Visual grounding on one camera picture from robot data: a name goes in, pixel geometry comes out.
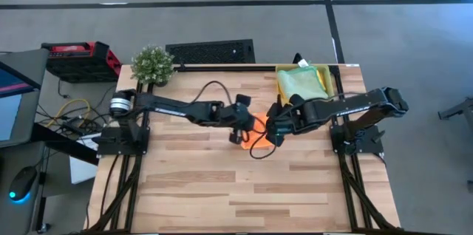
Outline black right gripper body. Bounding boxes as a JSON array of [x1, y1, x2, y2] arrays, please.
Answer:
[[266, 102, 308, 127]]

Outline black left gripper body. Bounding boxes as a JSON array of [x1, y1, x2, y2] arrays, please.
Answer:
[[221, 102, 257, 133]]

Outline orange microfiber towel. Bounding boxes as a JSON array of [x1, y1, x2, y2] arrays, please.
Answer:
[[239, 112, 276, 151]]

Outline green microfiber towel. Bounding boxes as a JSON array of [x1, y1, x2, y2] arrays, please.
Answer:
[[276, 58, 330, 101]]

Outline yellow microfiber towel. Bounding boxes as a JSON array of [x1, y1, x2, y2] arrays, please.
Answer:
[[315, 67, 329, 94]]

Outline yellow translucent plastic bin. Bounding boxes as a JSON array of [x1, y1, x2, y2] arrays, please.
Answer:
[[275, 64, 336, 105]]

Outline black floor vent grate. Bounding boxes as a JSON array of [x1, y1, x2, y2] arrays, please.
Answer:
[[165, 38, 256, 65]]

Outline green plant in black pot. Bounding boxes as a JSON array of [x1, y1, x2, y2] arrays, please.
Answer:
[[130, 44, 177, 88]]

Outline white paper sheet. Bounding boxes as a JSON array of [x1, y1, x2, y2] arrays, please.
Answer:
[[69, 133, 99, 185]]

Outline grey metal stand leg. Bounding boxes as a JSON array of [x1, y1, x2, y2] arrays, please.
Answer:
[[438, 96, 473, 122]]

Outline red and black tool case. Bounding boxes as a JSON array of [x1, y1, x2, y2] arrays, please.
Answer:
[[41, 41, 123, 84]]

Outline black computer mouse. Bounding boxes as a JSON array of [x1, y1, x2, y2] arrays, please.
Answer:
[[7, 165, 38, 203]]

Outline grey desk monitor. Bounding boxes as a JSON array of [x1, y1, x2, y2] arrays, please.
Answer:
[[0, 48, 49, 149]]

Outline grey desk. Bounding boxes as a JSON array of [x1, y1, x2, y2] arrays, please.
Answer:
[[0, 140, 49, 235]]

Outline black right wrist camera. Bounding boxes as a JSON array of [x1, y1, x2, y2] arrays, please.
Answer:
[[273, 123, 295, 137]]

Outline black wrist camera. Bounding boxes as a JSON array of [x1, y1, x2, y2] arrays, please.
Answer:
[[235, 94, 253, 107], [273, 123, 295, 137]]

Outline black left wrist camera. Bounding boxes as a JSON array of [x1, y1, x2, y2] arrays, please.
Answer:
[[235, 94, 253, 107]]

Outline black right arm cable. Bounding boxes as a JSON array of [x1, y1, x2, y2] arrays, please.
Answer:
[[248, 92, 370, 160]]

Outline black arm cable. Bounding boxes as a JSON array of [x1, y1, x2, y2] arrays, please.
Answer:
[[190, 80, 234, 105], [248, 92, 370, 160]]

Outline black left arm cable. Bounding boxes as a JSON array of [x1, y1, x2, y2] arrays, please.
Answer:
[[190, 80, 234, 105]]

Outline black aluminium table frame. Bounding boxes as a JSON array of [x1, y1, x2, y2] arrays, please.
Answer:
[[83, 64, 398, 235]]

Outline yellow cable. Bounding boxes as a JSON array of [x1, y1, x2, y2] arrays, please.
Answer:
[[44, 98, 91, 129]]

